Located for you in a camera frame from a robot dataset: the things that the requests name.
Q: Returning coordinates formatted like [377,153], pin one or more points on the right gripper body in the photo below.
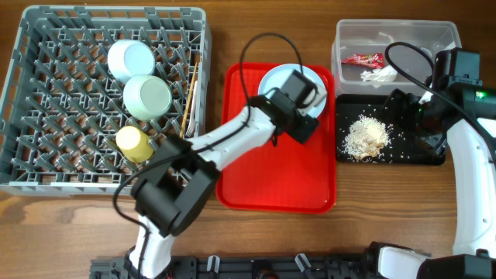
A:
[418,119]

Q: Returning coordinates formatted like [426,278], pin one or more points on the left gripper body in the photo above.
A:
[303,125]

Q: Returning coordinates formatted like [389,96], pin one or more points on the large light blue plate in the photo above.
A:
[278,75]

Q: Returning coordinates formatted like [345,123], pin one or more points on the rice food waste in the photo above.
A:
[366,139]

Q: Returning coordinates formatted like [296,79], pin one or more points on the white tissue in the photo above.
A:
[385,74]

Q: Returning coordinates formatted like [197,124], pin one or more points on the red snack wrapper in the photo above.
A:
[374,60]

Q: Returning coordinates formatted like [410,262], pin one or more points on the white plastic fork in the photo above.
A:
[191,124]

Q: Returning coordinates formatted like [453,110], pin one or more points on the wooden chopstick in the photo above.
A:
[188,104]

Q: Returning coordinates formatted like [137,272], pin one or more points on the green bowl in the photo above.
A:
[147,97]

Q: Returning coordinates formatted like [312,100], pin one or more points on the yellow cup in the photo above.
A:
[133,143]

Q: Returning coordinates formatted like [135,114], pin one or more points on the small light blue bowl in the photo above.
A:
[128,58]

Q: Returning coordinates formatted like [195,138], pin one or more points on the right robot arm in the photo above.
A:
[465,115]

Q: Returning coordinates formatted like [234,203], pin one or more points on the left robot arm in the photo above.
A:
[173,188]

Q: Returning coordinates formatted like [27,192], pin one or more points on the grey dishwasher rack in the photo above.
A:
[61,107]

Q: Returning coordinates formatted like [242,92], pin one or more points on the red plastic tray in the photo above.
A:
[288,176]

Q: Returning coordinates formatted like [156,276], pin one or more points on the black tray bin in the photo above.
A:
[348,104]

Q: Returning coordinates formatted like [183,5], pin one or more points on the clear plastic bin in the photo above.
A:
[369,36]

